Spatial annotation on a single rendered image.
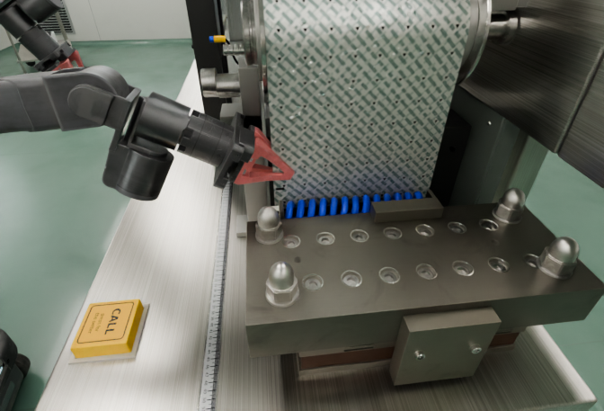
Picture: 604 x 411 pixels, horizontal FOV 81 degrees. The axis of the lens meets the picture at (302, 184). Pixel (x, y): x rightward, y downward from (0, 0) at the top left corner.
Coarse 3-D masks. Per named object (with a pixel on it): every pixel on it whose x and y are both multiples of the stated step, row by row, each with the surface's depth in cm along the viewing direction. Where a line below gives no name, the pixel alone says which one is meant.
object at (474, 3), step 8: (256, 0) 39; (472, 0) 41; (256, 8) 39; (472, 8) 41; (256, 16) 39; (472, 16) 41; (256, 24) 39; (472, 24) 42; (256, 32) 39; (472, 32) 42; (256, 40) 40; (472, 40) 42; (464, 56) 44
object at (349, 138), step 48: (288, 96) 43; (336, 96) 44; (384, 96) 45; (432, 96) 45; (288, 144) 47; (336, 144) 48; (384, 144) 49; (432, 144) 50; (288, 192) 51; (336, 192) 52; (384, 192) 53
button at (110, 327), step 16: (96, 304) 50; (112, 304) 50; (128, 304) 50; (96, 320) 48; (112, 320) 48; (128, 320) 48; (80, 336) 46; (96, 336) 46; (112, 336) 46; (128, 336) 46; (80, 352) 45; (96, 352) 46; (112, 352) 46; (128, 352) 46
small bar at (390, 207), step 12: (372, 204) 49; (384, 204) 49; (396, 204) 49; (408, 204) 49; (420, 204) 49; (432, 204) 49; (372, 216) 49; (384, 216) 48; (396, 216) 48; (408, 216) 48; (420, 216) 49; (432, 216) 49
